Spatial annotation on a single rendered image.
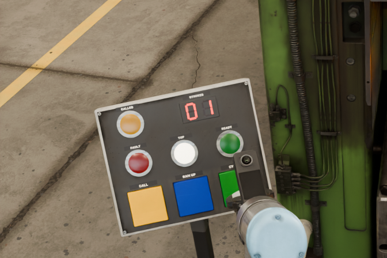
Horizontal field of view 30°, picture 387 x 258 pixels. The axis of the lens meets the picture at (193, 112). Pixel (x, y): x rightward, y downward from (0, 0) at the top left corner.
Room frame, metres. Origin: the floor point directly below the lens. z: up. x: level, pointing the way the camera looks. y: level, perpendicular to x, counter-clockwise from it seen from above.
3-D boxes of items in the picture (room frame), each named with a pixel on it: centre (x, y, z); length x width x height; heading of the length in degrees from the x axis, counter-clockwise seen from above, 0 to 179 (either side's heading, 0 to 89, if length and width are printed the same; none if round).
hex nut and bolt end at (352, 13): (1.42, -0.39, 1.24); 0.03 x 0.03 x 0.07; 68
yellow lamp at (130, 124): (1.28, 0.14, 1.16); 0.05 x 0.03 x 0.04; 68
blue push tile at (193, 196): (1.20, 0.03, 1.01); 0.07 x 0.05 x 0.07; 93
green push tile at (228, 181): (1.21, -0.07, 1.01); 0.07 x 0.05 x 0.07; 93
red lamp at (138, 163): (1.24, 0.13, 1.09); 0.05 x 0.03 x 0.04; 68
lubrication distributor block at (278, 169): (1.45, -0.21, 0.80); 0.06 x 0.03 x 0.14; 68
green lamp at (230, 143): (1.25, -0.07, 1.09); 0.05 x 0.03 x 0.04; 68
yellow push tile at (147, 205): (1.20, 0.13, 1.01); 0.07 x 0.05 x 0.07; 93
